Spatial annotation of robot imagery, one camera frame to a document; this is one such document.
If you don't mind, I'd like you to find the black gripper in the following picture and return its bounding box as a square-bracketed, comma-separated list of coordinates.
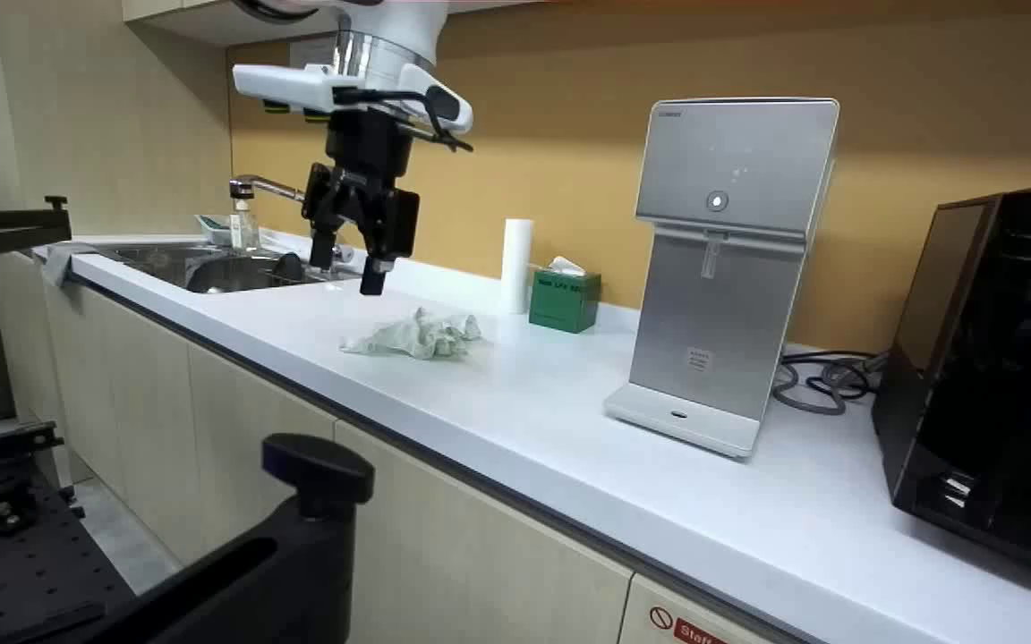
[298, 106, 426, 299]

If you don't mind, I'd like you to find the white green-stained towel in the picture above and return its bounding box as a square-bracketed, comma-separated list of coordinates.
[339, 305, 486, 364]

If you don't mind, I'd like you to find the chrome faucet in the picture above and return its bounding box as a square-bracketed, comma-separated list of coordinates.
[226, 171, 312, 209]

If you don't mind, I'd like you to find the small clear soap bottle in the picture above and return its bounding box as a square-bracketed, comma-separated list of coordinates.
[226, 197, 267, 254]

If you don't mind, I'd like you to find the dark round pan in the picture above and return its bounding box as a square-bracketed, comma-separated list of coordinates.
[183, 249, 312, 297]

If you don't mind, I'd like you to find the white paper roll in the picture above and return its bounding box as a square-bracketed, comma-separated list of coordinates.
[497, 215, 539, 318]

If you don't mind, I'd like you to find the steel kitchen sink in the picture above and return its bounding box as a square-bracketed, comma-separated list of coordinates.
[86, 237, 367, 297]

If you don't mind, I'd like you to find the green tissue box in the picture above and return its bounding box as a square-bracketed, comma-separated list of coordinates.
[526, 254, 605, 335]

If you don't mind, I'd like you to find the beige base cabinet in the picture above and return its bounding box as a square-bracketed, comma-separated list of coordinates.
[0, 254, 806, 644]

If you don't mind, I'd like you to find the silver water dispenser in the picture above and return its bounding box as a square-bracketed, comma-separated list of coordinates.
[603, 98, 844, 465]

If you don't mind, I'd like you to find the red warning sticker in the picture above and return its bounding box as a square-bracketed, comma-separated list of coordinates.
[645, 601, 731, 644]

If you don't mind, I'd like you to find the black glossy oven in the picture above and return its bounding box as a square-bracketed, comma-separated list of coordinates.
[870, 177, 1031, 592]

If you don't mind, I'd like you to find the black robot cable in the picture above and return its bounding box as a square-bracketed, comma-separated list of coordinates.
[332, 78, 475, 159]

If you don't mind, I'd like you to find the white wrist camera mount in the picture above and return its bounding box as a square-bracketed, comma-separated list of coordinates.
[231, 62, 481, 142]

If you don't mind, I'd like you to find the beige wall cabinet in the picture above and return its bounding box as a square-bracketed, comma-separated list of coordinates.
[119, 0, 339, 49]

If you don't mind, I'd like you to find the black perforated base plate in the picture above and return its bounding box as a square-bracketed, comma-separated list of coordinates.
[0, 421, 144, 644]

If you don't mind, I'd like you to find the black coiled power cable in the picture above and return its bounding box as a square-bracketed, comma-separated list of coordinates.
[771, 346, 888, 417]

